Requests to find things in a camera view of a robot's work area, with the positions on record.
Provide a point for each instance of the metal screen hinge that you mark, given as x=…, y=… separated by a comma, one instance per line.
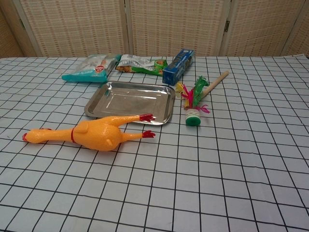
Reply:
x=227, y=25

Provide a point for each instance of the green snack bag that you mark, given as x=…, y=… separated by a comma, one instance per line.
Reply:
x=144, y=66

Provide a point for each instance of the blue cling film box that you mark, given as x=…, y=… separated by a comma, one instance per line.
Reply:
x=177, y=66

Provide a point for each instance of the orange rubber chicken toy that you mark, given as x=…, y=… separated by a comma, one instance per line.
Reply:
x=101, y=133

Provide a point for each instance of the wooden stick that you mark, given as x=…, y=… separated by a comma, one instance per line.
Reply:
x=217, y=82

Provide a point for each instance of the white black-checked tablecloth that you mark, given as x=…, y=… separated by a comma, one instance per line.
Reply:
x=193, y=181

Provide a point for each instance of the woven folding screen panel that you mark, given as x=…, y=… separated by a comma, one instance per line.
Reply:
x=72, y=26
x=265, y=26
x=8, y=33
x=178, y=24

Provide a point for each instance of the colourful feather shuttlecock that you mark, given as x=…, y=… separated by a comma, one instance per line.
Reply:
x=193, y=117

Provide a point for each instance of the teal snack bag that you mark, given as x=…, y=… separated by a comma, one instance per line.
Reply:
x=89, y=70

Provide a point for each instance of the silver metal tray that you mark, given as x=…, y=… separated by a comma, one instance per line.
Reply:
x=135, y=96

